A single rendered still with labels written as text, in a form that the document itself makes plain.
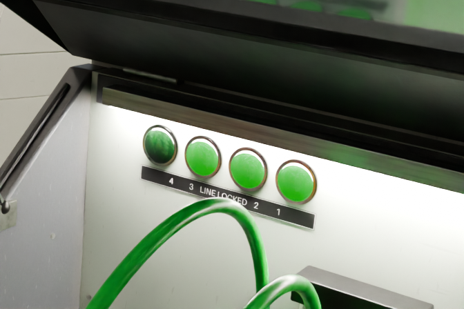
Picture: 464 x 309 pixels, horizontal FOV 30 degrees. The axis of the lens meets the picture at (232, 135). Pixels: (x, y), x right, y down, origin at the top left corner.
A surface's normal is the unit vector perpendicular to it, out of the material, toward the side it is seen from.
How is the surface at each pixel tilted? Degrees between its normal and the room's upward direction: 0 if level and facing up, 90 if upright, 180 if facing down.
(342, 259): 90
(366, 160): 90
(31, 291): 90
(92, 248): 90
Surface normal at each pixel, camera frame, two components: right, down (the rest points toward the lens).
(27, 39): 0.65, 0.26
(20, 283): 0.86, 0.22
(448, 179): -0.51, 0.18
